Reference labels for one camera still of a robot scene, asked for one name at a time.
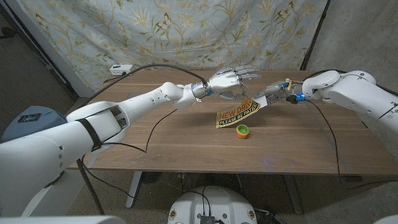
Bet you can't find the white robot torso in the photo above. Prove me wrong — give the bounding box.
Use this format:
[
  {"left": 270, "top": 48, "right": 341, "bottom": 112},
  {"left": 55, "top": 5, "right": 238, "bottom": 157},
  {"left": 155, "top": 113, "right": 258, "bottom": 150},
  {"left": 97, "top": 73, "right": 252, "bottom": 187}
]
[{"left": 167, "top": 185, "right": 258, "bottom": 224}]

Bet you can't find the light grey frame bar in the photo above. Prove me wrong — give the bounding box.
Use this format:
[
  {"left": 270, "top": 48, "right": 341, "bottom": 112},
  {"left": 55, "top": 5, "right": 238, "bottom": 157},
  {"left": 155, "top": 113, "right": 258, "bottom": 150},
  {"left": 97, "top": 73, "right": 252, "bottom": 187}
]
[{"left": 4, "top": 0, "right": 94, "bottom": 97}]

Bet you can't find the black round object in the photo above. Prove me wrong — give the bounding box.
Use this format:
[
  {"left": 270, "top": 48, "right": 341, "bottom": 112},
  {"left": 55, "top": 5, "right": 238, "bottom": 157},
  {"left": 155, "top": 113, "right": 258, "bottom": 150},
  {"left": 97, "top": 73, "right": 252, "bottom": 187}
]
[{"left": 141, "top": 171, "right": 163, "bottom": 185}]

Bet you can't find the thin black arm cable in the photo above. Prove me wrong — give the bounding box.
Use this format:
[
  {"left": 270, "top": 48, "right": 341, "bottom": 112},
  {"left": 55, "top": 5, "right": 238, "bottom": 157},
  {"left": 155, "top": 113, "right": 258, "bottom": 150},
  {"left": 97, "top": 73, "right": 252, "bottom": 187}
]
[
  {"left": 305, "top": 99, "right": 398, "bottom": 191},
  {"left": 81, "top": 108, "right": 178, "bottom": 202}
]

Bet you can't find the floral light blue backdrop cloth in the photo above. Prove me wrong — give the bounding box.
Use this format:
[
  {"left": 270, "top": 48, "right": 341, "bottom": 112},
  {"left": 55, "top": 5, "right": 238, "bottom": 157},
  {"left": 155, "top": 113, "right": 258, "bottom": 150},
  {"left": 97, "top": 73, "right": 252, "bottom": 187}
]
[{"left": 18, "top": 0, "right": 329, "bottom": 93}]

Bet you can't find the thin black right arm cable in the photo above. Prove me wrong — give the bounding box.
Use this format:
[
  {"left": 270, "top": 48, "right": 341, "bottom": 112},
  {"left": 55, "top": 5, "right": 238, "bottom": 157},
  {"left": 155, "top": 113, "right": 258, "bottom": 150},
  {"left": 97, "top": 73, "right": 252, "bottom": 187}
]
[{"left": 305, "top": 99, "right": 398, "bottom": 191}]

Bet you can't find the grey tape strip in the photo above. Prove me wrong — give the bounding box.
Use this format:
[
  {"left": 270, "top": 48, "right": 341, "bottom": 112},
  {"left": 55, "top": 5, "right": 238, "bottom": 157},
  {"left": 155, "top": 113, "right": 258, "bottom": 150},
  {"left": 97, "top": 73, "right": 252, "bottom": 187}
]
[{"left": 313, "top": 105, "right": 354, "bottom": 175}]

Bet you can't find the yellow new driver bumper sticker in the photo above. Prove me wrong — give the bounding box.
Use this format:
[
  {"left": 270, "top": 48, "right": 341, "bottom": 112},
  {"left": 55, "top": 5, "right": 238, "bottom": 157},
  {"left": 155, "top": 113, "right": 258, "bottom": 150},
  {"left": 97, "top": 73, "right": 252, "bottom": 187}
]
[{"left": 216, "top": 98, "right": 262, "bottom": 129}]

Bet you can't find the black power strip cord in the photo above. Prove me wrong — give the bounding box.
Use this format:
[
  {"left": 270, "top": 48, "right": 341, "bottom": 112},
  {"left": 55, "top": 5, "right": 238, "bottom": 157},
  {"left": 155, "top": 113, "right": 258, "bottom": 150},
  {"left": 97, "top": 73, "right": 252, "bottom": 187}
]
[{"left": 103, "top": 72, "right": 127, "bottom": 84}]

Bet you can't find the black torso cable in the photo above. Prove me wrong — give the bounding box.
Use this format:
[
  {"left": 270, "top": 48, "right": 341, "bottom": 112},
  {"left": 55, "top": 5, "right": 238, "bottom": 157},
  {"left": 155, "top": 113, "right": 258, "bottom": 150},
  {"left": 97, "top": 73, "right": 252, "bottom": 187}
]
[{"left": 185, "top": 185, "right": 213, "bottom": 216}]

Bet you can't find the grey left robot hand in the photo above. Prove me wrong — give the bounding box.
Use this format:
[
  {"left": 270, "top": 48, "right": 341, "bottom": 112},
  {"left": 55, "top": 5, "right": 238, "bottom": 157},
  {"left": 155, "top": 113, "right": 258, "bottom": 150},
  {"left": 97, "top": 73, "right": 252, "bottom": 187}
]
[{"left": 207, "top": 64, "right": 262, "bottom": 101}]

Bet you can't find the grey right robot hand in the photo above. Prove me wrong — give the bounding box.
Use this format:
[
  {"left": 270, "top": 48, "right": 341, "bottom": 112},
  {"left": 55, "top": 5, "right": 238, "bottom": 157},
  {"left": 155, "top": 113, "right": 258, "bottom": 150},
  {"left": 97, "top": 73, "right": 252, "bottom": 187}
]
[{"left": 254, "top": 80, "right": 292, "bottom": 105}]

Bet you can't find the black backdrop stand pole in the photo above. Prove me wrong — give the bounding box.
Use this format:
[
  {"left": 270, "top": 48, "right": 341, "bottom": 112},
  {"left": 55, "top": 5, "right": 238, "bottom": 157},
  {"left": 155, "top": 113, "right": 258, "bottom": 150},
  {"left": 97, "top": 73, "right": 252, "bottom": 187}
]
[{"left": 300, "top": 0, "right": 330, "bottom": 71}]

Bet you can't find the black curved object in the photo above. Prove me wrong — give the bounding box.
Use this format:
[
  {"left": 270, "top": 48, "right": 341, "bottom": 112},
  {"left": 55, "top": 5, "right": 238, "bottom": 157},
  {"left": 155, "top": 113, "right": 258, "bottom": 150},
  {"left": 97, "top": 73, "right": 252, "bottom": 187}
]
[{"left": 0, "top": 27, "right": 17, "bottom": 40}]

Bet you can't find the blue grey stool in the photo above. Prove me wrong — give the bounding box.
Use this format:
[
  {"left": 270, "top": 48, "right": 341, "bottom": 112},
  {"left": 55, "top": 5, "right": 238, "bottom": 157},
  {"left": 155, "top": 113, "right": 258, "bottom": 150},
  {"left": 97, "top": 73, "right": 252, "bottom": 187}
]
[{"left": 1, "top": 105, "right": 68, "bottom": 144}]

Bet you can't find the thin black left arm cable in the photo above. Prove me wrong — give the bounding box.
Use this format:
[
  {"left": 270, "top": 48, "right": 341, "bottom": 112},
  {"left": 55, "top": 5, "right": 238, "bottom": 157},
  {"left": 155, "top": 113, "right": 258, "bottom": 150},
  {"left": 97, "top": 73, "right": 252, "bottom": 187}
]
[{"left": 81, "top": 108, "right": 178, "bottom": 202}]

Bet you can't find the white power strip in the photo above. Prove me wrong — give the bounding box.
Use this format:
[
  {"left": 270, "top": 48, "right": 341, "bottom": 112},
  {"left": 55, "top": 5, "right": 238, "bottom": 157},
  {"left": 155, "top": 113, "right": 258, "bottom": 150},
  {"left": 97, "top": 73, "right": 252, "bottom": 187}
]
[{"left": 109, "top": 64, "right": 134, "bottom": 77}]

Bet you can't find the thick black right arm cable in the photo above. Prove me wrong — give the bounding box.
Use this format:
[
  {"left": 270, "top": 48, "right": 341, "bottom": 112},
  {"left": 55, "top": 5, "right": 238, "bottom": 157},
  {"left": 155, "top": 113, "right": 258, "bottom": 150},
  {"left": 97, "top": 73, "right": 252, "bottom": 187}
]
[{"left": 303, "top": 68, "right": 398, "bottom": 97}]

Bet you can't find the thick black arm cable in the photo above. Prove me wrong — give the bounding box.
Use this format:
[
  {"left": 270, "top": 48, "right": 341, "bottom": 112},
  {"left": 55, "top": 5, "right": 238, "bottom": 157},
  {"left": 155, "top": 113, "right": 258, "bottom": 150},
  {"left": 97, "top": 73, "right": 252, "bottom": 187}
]
[
  {"left": 83, "top": 63, "right": 209, "bottom": 102},
  {"left": 303, "top": 68, "right": 398, "bottom": 97}
]

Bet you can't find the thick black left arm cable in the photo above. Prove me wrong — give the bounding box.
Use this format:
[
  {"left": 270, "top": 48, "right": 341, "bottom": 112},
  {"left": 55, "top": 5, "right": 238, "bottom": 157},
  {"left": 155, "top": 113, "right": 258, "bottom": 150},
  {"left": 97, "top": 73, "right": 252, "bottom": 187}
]
[{"left": 83, "top": 63, "right": 209, "bottom": 102}]

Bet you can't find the small orange green cup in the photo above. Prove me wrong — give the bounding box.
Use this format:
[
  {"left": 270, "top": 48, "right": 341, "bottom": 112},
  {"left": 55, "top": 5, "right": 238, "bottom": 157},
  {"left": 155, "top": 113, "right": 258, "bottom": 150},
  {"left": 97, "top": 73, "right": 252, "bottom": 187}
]
[{"left": 235, "top": 124, "right": 250, "bottom": 139}]

